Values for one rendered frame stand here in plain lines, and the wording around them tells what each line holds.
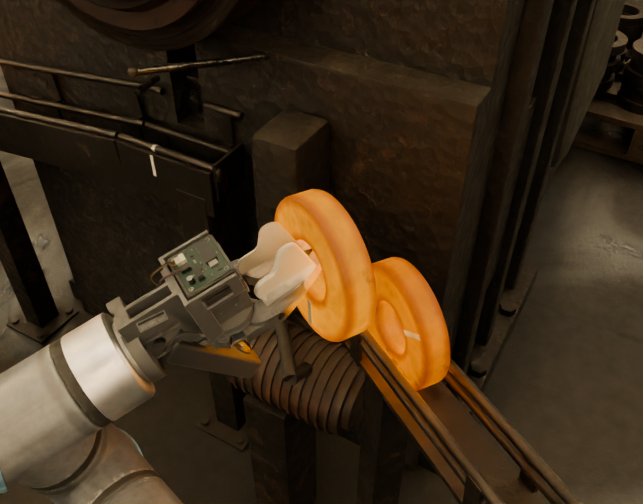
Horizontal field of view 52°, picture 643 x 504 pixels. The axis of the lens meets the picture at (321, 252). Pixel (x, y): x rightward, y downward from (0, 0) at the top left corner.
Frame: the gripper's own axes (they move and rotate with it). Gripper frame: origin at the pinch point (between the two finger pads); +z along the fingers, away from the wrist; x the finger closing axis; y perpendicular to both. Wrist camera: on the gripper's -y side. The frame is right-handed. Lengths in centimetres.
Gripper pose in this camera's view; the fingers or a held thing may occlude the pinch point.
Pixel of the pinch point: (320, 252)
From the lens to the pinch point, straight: 65.3
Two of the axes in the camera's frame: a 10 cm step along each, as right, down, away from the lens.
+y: -2.4, -6.4, -7.3
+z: 8.4, -5.2, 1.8
